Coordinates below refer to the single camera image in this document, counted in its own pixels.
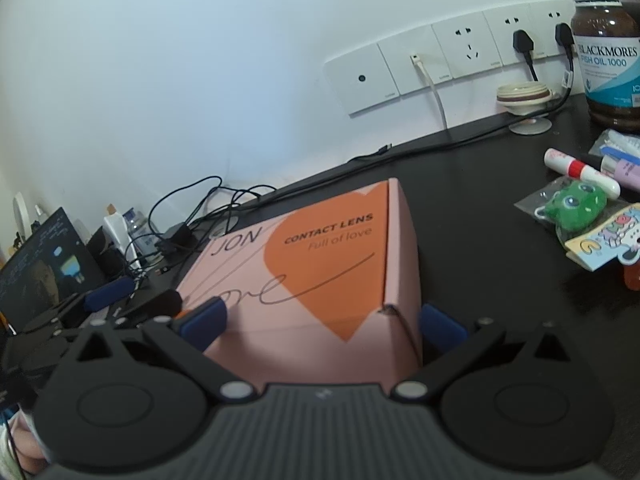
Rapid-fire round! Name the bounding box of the pink cardboard box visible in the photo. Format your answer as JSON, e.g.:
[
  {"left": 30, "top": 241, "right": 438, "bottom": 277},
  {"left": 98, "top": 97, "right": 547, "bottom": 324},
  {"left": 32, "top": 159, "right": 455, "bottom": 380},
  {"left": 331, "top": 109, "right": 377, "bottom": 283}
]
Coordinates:
[{"left": 178, "top": 179, "right": 422, "bottom": 390}]

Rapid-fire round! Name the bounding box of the person left hand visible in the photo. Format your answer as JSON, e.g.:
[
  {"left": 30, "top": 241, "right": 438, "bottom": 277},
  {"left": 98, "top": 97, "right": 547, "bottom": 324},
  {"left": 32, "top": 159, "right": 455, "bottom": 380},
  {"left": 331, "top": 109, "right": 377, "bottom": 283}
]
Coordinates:
[{"left": 8, "top": 410, "right": 49, "bottom": 479}]

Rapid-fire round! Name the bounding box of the clear water bottle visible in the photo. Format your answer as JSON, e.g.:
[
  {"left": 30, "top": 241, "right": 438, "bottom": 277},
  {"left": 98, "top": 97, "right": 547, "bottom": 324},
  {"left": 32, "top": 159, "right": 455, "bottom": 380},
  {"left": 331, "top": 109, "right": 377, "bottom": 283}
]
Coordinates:
[{"left": 124, "top": 208, "right": 158, "bottom": 261}]

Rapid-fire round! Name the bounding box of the white lotion bottle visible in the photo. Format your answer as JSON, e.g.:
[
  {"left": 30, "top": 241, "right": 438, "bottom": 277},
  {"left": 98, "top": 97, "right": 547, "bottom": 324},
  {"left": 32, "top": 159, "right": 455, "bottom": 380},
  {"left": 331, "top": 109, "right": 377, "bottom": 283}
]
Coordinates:
[{"left": 103, "top": 204, "right": 137, "bottom": 264}]

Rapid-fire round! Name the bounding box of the black power adapter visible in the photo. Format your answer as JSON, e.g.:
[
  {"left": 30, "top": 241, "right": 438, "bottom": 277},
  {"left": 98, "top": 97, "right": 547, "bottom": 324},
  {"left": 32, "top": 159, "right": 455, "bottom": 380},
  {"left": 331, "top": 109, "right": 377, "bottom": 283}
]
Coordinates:
[{"left": 155, "top": 222, "right": 198, "bottom": 258}]

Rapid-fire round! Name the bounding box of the open laptop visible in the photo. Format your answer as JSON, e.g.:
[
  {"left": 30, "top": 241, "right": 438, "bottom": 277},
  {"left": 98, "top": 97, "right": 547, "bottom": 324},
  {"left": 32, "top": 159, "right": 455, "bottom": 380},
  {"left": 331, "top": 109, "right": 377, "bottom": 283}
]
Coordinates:
[{"left": 0, "top": 208, "right": 105, "bottom": 330}]

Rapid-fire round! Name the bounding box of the round white mirror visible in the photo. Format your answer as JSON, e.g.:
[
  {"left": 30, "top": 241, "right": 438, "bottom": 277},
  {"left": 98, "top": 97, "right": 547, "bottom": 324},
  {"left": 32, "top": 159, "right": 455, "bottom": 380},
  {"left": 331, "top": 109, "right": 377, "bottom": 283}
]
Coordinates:
[{"left": 13, "top": 192, "right": 32, "bottom": 242}]

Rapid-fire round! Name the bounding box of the green frog toy packet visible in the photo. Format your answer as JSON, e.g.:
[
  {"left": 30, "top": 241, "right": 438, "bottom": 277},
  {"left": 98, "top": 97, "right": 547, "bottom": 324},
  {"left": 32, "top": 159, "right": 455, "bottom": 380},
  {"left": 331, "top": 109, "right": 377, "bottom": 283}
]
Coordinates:
[{"left": 514, "top": 177, "right": 627, "bottom": 234}]

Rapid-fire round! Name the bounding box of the colourful sticker card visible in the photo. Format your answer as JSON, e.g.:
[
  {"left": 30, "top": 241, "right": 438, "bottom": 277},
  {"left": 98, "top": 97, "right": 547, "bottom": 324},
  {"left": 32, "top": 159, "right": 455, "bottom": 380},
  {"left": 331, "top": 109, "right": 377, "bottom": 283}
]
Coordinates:
[{"left": 565, "top": 204, "right": 640, "bottom": 272}]

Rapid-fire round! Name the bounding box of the white red lip balm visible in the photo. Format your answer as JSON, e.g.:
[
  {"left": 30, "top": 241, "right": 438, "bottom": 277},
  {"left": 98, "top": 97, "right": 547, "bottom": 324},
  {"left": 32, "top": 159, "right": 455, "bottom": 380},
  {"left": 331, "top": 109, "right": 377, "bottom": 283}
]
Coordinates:
[{"left": 544, "top": 148, "right": 620, "bottom": 200}]

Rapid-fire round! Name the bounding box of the pink tube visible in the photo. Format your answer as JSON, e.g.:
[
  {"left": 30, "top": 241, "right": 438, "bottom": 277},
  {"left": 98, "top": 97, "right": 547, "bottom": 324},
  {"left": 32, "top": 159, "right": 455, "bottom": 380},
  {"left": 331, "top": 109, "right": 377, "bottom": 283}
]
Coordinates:
[{"left": 601, "top": 156, "right": 640, "bottom": 193}]

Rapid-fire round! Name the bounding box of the round cream suction holder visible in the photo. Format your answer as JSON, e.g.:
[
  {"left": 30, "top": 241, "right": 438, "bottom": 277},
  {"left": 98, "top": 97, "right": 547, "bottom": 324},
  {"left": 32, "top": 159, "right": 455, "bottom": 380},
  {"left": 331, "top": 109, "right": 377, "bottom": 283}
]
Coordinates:
[{"left": 496, "top": 81, "right": 554, "bottom": 136}]

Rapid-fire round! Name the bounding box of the black plug left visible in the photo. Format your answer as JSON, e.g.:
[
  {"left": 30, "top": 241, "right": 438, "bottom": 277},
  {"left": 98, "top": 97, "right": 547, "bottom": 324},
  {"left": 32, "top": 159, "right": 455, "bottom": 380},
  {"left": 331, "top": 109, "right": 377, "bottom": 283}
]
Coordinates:
[{"left": 513, "top": 29, "right": 539, "bottom": 82}]

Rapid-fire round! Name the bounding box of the black plug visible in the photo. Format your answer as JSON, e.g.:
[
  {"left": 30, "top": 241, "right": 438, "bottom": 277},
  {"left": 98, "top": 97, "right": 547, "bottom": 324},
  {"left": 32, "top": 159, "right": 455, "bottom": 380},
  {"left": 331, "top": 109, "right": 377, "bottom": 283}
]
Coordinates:
[
  {"left": 513, "top": 29, "right": 539, "bottom": 82},
  {"left": 555, "top": 22, "right": 575, "bottom": 94}
]

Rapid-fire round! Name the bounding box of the black plug right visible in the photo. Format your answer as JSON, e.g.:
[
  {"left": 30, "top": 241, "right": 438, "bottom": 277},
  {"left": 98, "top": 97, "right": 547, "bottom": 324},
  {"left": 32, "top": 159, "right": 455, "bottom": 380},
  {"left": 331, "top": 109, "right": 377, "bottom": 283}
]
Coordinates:
[{"left": 555, "top": 22, "right": 575, "bottom": 94}]

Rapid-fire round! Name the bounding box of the brown fish oil bottle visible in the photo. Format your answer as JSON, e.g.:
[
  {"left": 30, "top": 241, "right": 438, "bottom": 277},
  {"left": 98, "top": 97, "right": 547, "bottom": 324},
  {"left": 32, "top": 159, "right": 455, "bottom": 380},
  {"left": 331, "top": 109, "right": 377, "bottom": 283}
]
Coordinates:
[{"left": 570, "top": 0, "right": 639, "bottom": 131}]

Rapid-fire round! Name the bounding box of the black tangled cable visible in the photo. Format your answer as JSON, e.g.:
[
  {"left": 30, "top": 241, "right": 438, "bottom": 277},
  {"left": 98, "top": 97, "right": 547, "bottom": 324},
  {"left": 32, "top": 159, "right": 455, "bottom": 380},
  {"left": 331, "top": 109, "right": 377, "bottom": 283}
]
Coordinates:
[{"left": 121, "top": 174, "right": 278, "bottom": 271}]

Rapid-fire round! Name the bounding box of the white charging cable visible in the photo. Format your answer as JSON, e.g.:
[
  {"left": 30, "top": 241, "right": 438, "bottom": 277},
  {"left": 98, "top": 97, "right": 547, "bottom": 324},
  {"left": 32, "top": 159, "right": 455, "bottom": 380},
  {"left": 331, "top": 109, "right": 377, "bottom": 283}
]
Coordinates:
[{"left": 410, "top": 53, "right": 452, "bottom": 131}]

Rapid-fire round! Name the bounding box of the white wall socket panel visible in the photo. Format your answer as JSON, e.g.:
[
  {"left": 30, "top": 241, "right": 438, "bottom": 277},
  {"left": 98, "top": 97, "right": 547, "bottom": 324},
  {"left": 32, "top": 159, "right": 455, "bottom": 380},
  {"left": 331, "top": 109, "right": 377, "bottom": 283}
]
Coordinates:
[{"left": 323, "top": 0, "right": 574, "bottom": 115}]

